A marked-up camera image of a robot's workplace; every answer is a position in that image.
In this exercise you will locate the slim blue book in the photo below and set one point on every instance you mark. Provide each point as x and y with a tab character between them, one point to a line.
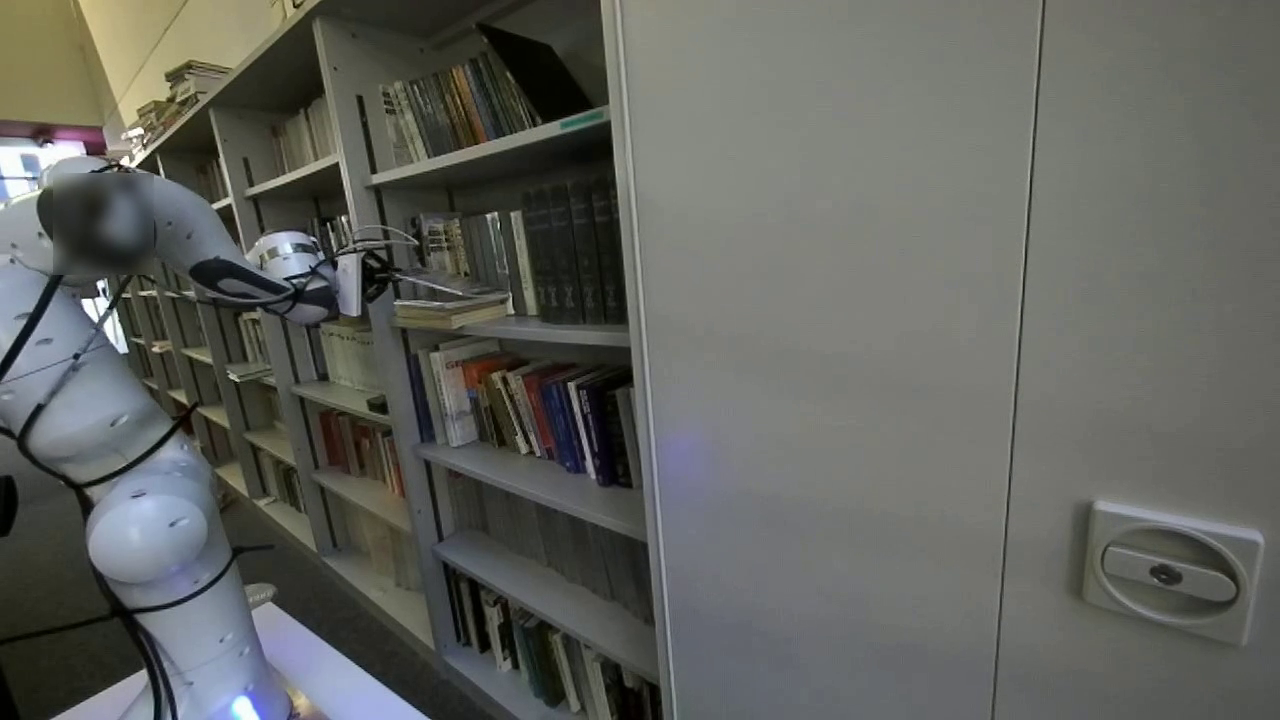
565	427

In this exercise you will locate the cardboard box stack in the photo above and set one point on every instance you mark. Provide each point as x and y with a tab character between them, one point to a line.
186	80

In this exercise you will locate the flat-lying cream book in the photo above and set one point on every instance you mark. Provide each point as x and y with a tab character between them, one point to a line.
454	323

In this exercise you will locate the white book dark lettering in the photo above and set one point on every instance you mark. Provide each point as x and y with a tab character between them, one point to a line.
457	393

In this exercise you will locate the cream patterned spine book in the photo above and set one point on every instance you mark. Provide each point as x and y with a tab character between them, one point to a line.
436	243

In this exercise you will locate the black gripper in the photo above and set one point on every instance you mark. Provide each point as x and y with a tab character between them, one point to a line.
378	278

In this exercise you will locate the grey metal bookshelf unit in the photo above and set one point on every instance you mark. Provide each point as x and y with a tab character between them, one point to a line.
342	403
267	440
532	481

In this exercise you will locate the flat-lying grey book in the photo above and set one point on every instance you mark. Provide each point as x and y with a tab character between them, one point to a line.
454	305

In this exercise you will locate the slim red book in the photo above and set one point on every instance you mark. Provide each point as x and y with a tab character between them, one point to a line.
532	412

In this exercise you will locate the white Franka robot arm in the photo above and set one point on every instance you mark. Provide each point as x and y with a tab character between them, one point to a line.
65	373

